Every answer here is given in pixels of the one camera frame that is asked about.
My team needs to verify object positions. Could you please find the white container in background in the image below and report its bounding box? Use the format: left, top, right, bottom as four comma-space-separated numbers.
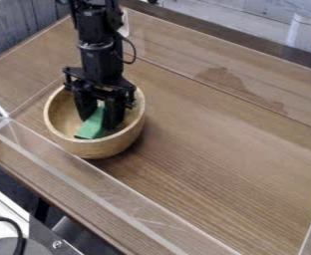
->
286, 13, 311, 53

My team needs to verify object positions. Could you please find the black cable lower left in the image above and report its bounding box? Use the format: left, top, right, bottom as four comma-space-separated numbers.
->
0, 216, 28, 255

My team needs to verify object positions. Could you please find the clear acrylic barrier wall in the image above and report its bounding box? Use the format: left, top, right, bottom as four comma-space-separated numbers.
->
0, 6, 311, 255

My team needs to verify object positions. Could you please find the metal bracket with screw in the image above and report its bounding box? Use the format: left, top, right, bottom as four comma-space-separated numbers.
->
24, 216, 84, 255

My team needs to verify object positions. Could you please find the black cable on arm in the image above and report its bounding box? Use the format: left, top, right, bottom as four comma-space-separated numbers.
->
115, 33, 139, 66

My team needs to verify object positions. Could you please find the green rectangular block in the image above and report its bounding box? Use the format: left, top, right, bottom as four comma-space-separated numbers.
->
75, 102, 105, 139

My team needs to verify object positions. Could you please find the brown wooden bowl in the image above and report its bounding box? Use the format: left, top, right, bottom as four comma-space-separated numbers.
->
44, 87, 147, 159

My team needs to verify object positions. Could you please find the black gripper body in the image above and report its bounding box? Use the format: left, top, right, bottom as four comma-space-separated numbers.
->
63, 41, 136, 109

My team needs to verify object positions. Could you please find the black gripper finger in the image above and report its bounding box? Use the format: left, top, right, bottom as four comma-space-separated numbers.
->
104, 97, 125, 130
73, 88, 97, 121

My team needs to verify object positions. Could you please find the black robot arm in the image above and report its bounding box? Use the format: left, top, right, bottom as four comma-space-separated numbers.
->
63, 0, 137, 129

